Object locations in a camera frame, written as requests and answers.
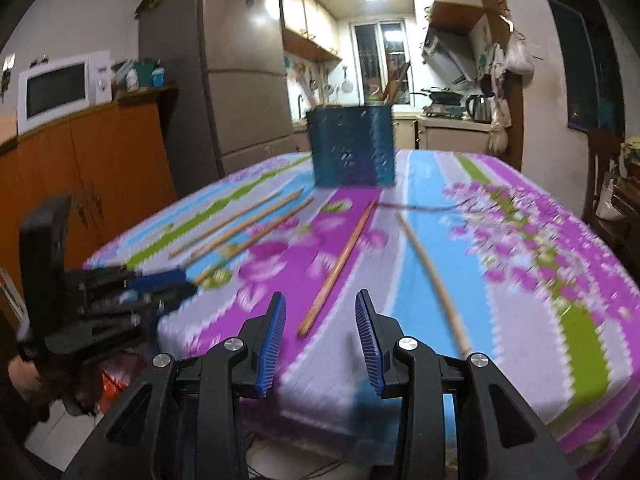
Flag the dark thin twig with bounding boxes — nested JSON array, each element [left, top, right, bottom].
[[375, 201, 474, 212]]

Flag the wooden doorway frame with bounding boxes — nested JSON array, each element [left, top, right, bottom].
[[250, 0, 525, 172]]

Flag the steel range hood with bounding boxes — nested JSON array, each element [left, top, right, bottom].
[[421, 27, 477, 84]]

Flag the light wooden chopstick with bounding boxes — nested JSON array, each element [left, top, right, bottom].
[[182, 189, 306, 268], [192, 197, 316, 284], [169, 191, 286, 259], [297, 200, 377, 337], [397, 211, 472, 357]]

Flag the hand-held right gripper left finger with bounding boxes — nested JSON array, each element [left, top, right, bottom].
[[62, 291, 287, 480]]

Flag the black wok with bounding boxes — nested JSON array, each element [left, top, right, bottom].
[[410, 87, 464, 104]]

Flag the steel electric kettle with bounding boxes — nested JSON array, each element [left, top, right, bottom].
[[465, 94, 494, 124]]

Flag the dark wooden side table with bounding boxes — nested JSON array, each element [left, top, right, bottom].
[[610, 180, 640, 281]]

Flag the dark window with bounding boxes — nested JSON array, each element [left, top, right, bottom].
[[545, 0, 626, 133]]

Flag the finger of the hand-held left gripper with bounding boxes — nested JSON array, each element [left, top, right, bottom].
[[130, 285, 199, 317], [124, 268, 187, 292]]

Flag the gas stove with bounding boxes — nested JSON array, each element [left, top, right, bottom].
[[424, 102, 469, 117]]

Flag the orange wooden cabinet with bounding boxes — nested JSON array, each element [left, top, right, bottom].
[[0, 87, 181, 311]]

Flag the grey refrigerator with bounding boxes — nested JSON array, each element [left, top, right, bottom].
[[137, 0, 296, 186]]

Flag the white plastic bag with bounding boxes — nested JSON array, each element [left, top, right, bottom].
[[506, 32, 535, 75]]

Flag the dark wooden chair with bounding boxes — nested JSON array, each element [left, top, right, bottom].
[[582, 130, 631, 246]]

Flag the white hanging mitt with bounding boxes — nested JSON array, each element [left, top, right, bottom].
[[489, 45, 507, 94]]

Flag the white microwave oven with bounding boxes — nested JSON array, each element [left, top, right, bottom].
[[17, 51, 113, 136]]

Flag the hanging beige cloths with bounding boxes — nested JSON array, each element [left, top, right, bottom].
[[487, 100, 514, 157]]

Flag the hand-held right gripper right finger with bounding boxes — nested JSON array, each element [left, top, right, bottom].
[[355, 289, 580, 480]]

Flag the person's left hand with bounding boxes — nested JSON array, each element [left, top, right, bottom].
[[9, 355, 56, 404]]

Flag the cream kitchen base cabinets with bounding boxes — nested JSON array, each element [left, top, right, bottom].
[[292, 115, 494, 154]]

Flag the orange plastic bag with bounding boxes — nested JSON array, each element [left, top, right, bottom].
[[102, 355, 151, 411]]

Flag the teal perforated chopstick holder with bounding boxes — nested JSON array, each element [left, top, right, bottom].
[[306, 104, 396, 188]]

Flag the barred kitchen window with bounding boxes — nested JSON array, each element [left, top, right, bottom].
[[350, 20, 408, 104]]

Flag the striped floral tablecloth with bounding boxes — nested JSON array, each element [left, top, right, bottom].
[[82, 149, 640, 480]]

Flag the flower basket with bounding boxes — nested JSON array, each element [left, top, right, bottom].
[[620, 136, 640, 181]]

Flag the dark wall hook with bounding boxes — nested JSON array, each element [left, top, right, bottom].
[[0, 57, 16, 97]]

